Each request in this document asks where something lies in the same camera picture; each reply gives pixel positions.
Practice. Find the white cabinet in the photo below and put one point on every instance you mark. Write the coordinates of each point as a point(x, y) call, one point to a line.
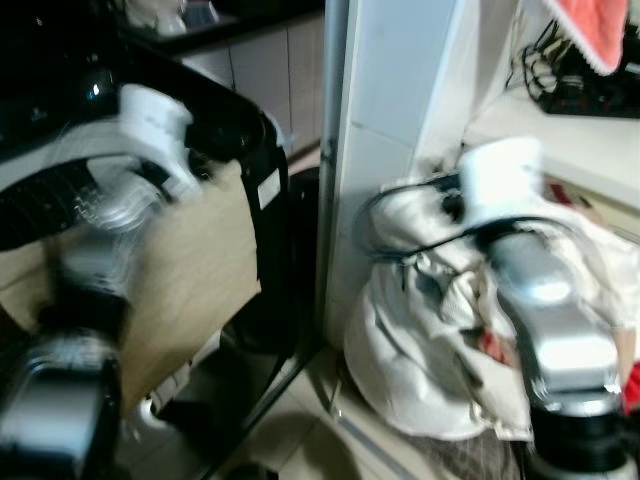
point(260, 70)

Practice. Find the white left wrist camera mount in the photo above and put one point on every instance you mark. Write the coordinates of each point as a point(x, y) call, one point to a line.
point(155, 125)

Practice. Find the black power strip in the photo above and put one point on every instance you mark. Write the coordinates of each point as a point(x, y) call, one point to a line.
point(590, 102)

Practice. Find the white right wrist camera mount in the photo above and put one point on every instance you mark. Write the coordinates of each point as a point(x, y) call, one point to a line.
point(500, 180)

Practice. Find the red garment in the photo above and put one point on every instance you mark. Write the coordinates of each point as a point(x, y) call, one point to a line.
point(632, 388)

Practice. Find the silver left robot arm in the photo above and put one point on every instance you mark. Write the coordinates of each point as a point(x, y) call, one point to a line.
point(55, 420)

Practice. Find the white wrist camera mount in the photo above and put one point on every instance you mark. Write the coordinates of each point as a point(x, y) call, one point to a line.
point(155, 125)
point(500, 180)

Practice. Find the beige cloth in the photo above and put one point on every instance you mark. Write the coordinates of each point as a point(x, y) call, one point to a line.
point(190, 270)

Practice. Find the white garment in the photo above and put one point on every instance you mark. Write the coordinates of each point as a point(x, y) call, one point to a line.
point(400, 350)

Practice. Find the grey checked cloth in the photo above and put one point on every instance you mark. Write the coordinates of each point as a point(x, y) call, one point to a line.
point(470, 458)

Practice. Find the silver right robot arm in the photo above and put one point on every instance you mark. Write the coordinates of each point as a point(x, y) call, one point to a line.
point(560, 340)

